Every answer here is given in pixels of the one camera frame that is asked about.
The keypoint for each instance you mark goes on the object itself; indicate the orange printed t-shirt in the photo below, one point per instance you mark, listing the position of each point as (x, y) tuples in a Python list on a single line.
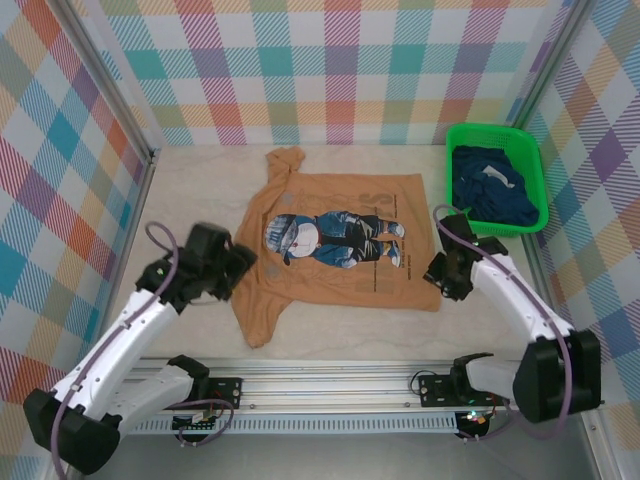
[(325, 200)]

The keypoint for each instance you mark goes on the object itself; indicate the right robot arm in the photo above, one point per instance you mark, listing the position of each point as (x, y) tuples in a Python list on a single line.
[(520, 300)]

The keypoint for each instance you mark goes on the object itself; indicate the navy blue t-shirt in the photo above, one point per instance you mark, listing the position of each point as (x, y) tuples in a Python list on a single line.
[(495, 200)]

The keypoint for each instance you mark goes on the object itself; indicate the green plastic basket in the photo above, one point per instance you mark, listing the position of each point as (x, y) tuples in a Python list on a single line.
[(500, 131)]

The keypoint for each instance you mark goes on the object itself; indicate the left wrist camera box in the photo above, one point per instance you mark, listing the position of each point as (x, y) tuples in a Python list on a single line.
[(207, 239)]

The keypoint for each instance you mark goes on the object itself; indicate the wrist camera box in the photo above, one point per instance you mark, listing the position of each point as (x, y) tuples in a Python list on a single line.
[(456, 226), (207, 239)]

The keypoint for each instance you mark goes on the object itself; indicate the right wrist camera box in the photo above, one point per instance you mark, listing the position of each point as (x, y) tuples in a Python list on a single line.
[(456, 226)]

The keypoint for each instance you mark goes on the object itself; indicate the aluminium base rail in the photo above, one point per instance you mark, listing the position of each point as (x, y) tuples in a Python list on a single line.
[(325, 390)]

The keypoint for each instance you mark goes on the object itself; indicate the aluminium frame post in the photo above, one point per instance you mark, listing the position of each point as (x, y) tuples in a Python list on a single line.
[(550, 60), (100, 75)]

